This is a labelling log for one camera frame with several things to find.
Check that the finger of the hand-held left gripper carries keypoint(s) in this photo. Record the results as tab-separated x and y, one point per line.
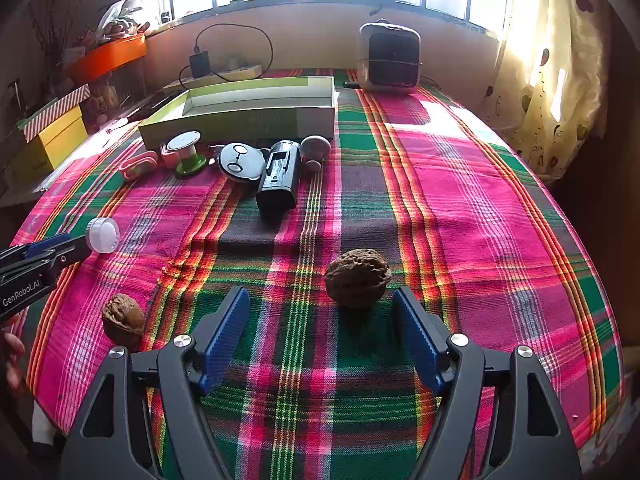
47	244
70	255

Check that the black flat device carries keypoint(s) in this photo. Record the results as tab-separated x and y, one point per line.
150	105

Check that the person's left hand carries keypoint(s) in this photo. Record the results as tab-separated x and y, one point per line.
11	360

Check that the cream dotted curtain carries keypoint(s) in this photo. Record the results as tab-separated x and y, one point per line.
555	85

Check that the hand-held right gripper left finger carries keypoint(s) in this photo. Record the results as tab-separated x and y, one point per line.
227	340

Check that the pink plastic clip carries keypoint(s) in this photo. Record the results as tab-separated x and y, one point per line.
167	157
137	169

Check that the black rectangular gadget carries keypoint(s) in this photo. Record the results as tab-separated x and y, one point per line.
277	175

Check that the white plastic bag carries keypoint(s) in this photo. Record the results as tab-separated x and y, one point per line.
117	15

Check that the green white cardboard box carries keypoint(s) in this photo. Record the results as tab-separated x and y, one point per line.
235	115

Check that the round grey white case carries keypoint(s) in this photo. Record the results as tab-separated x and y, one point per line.
241	161

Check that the beige power strip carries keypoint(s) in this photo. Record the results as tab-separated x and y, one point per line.
235	72

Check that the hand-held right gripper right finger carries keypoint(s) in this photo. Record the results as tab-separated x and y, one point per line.
417	340

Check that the orange box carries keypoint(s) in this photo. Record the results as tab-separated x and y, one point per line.
107	57

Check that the grey space heater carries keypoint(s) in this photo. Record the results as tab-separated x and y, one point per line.
390	57

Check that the black charger adapter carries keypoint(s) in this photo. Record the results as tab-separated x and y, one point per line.
199	64

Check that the brown walnut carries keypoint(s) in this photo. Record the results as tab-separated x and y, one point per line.
122	320
357	277

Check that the grey mushroom-shaped gadget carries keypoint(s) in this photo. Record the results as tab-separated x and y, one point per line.
315	147

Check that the white ribbed plastic cap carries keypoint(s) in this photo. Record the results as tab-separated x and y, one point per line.
103	234

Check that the yellow box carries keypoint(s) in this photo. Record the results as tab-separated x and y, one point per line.
55	142

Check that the white spool with green base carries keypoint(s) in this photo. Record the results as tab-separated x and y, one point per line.
185	152

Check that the pink green plaid blanket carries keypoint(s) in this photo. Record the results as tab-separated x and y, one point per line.
450	200

